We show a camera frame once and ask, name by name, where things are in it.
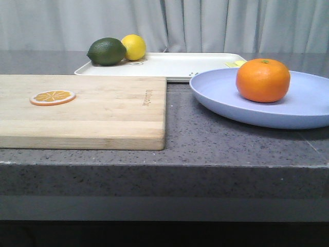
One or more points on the orange slice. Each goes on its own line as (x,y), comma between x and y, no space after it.
(54,97)

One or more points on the cream white tray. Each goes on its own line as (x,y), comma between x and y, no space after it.
(176,67)

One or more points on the green lime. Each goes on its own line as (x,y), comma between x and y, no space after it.
(106,51)

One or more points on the yellow-green peeled fruit pieces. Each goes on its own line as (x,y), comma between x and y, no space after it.
(238,63)

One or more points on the yellow lemon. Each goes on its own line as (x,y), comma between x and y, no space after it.
(135,47)

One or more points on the grey curtain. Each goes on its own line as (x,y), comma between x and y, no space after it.
(171,26)

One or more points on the wooden cutting board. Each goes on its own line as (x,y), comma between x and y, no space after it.
(109,112)

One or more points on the orange fruit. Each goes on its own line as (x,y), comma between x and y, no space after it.
(263,80)

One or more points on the light blue plate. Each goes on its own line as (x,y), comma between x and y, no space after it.
(305,106)

